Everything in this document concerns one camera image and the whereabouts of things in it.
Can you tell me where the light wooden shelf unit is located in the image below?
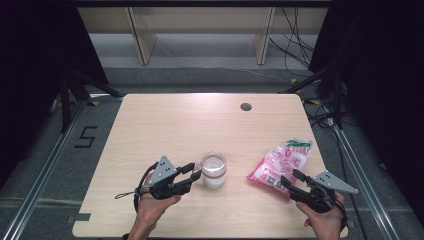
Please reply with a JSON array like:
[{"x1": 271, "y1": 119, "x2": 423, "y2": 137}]
[{"x1": 75, "y1": 6, "x2": 329, "y2": 66}]

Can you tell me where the clear glass cup with handle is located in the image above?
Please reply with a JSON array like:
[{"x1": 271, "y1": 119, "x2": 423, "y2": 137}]
[{"x1": 194, "y1": 151, "x2": 229, "y2": 191}]

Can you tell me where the pink and white snack bag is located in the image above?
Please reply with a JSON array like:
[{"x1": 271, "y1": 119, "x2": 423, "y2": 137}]
[{"x1": 246, "y1": 138, "x2": 314, "y2": 198}]

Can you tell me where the black curtain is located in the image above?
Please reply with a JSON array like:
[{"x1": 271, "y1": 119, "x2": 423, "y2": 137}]
[
  {"x1": 308, "y1": 0, "x2": 424, "y2": 229},
  {"x1": 0, "y1": 0, "x2": 110, "y2": 189}
]

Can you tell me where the person's right hand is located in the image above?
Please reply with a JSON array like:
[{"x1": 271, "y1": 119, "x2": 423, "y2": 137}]
[{"x1": 295, "y1": 191, "x2": 348, "y2": 240}]

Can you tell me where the bundle of black cables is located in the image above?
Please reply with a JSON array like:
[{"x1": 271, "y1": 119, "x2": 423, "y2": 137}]
[{"x1": 268, "y1": 6, "x2": 317, "y2": 78}]

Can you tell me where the aluminium floor rail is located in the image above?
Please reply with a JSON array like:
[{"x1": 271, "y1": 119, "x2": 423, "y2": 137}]
[
  {"x1": 329, "y1": 123, "x2": 405, "y2": 240},
  {"x1": 0, "y1": 99, "x2": 90, "y2": 240}
]

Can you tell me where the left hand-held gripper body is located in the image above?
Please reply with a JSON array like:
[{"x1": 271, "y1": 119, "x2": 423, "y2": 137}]
[{"x1": 145, "y1": 155, "x2": 193, "y2": 201}]

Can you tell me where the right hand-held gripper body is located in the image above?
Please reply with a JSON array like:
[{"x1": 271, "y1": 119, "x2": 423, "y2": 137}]
[{"x1": 289, "y1": 170, "x2": 360, "y2": 215}]

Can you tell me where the thin black gripper strap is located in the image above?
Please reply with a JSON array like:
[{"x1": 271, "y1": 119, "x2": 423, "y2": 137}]
[{"x1": 114, "y1": 189, "x2": 142, "y2": 201}]

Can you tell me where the black tripod stand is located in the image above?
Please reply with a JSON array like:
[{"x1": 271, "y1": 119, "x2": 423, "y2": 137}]
[
  {"x1": 58, "y1": 68, "x2": 124, "y2": 134},
  {"x1": 279, "y1": 54, "x2": 349, "y2": 131}
]

